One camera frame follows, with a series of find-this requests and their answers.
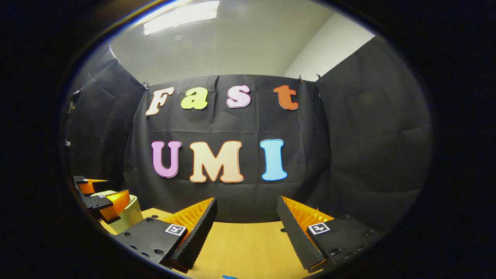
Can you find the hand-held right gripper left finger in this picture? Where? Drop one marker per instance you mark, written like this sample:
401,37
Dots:
197,236

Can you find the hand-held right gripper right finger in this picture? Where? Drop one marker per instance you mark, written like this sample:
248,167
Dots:
298,240

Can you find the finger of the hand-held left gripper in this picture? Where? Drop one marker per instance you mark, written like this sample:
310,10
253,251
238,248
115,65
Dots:
80,180
99,202

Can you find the green desktop garbage bin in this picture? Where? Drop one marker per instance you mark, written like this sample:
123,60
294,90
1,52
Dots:
130,217

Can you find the wooden desktop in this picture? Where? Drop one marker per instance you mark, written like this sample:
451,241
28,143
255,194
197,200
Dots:
248,248

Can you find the ceiling light panel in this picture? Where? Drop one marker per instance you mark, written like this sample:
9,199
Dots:
180,17

